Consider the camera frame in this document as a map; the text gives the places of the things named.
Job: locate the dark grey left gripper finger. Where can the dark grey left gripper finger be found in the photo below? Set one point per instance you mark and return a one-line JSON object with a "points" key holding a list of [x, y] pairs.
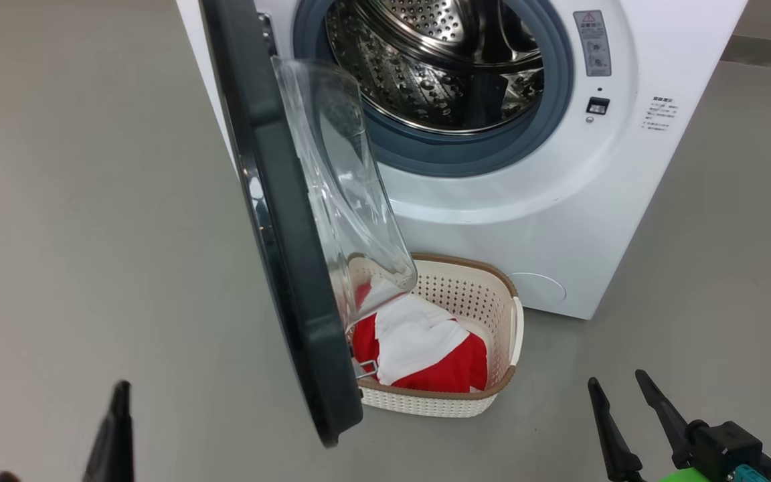
{"points": [[114, 442], [7, 478]]}

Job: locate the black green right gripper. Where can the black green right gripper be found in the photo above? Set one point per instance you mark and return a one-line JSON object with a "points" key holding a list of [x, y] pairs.
{"points": [[723, 448]]}

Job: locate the red and white garment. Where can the red and white garment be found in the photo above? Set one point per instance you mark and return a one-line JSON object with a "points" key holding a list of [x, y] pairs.
{"points": [[419, 341]]}

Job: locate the red jersey with white print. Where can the red jersey with white print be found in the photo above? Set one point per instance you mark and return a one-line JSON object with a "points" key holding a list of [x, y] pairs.
{"points": [[363, 345]]}

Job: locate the dark grey glass washer door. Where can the dark grey glass washer door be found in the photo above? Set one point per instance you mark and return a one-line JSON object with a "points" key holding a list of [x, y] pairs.
{"points": [[278, 201]]}

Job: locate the cream basket with brown rim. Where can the cream basket with brown rim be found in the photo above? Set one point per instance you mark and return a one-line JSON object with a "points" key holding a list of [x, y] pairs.
{"points": [[466, 294]]}

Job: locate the white washing machine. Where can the white washing machine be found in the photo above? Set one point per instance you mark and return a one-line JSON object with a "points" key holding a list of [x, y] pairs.
{"points": [[559, 221]]}

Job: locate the black door latch slot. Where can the black door latch slot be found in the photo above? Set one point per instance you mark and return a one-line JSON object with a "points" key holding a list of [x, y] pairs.
{"points": [[597, 106]]}

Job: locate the grey rubber door gasket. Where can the grey rubber door gasket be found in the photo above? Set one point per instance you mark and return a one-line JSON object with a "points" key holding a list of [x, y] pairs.
{"points": [[425, 157]]}

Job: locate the round filter cover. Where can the round filter cover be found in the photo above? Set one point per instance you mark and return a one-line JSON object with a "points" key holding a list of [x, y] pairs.
{"points": [[539, 288]]}

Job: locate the small printed text sticker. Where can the small printed text sticker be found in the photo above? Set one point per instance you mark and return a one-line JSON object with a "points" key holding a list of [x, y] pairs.
{"points": [[660, 114]]}

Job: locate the grey warning sticker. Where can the grey warning sticker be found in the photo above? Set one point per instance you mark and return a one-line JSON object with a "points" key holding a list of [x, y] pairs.
{"points": [[593, 43]]}

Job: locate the steel perforated washer drum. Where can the steel perforated washer drum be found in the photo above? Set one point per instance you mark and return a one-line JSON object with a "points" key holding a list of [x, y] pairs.
{"points": [[425, 73]]}

